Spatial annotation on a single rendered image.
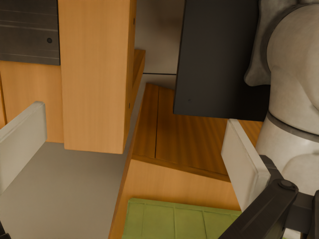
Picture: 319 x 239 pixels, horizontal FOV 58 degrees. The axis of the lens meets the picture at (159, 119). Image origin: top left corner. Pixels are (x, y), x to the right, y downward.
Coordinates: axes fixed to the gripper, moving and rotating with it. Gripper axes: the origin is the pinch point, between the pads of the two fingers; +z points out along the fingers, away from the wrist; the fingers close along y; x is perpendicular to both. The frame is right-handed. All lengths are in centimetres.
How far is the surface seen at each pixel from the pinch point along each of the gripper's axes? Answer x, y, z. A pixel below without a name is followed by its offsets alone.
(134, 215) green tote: -47, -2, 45
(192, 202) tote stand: -47, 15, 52
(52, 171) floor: -95, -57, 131
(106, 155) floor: -81, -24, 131
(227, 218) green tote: -48, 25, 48
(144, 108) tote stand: -34, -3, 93
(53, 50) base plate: -3.0, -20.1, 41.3
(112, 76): -7.4, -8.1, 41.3
